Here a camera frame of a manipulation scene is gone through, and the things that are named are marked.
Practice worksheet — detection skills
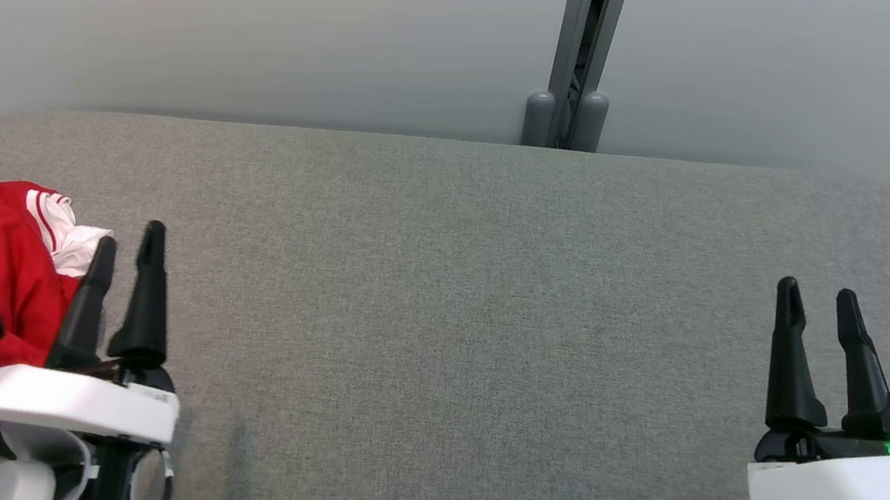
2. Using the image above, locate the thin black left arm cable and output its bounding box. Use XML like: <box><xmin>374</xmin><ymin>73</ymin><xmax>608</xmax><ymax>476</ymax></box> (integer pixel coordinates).
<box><xmin>147</xmin><ymin>447</ymin><xmax>181</xmax><ymax>500</ymax></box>

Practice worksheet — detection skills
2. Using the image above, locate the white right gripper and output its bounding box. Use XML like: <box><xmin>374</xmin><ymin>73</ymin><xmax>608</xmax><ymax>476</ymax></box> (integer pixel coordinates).
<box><xmin>743</xmin><ymin>275</ymin><xmax>890</xmax><ymax>500</ymax></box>

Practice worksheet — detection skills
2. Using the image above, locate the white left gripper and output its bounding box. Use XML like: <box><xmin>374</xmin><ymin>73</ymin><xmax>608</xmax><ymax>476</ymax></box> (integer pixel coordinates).
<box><xmin>0</xmin><ymin>198</ymin><xmax>207</xmax><ymax>451</ymax></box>

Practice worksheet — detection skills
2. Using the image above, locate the grey metal partition post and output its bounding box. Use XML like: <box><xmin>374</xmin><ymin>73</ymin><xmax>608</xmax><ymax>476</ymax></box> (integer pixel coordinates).
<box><xmin>520</xmin><ymin>0</ymin><xmax>632</xmax><ymax>159</ymax></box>

